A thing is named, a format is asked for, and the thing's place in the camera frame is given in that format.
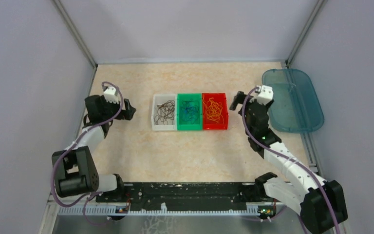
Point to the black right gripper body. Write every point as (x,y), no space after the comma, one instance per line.
(248,103)

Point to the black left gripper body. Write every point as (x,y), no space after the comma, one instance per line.
(110,109)

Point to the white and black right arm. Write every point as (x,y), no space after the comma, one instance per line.
(320,204)

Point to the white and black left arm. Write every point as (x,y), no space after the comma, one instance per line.
(76,174)

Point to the red plastic bin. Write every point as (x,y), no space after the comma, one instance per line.
(215,111)

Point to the white plastic bin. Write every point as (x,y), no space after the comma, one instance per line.
(164,112)

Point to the teal transparent plastic basin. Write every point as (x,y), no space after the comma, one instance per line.
(296,108)

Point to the green plastic bin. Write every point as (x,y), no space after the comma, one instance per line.
(189,112)

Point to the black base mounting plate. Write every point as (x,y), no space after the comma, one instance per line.
(194,196)

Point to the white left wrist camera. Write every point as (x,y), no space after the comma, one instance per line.
(111,95)

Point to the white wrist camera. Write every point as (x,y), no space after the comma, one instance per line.
(264,94)
(111,95)

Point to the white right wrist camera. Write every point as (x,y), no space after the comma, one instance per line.
(264,94)

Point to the right aluminium frame post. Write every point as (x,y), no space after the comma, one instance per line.
(305,31)

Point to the white slotted cable duct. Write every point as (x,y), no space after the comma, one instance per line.
(111,210)

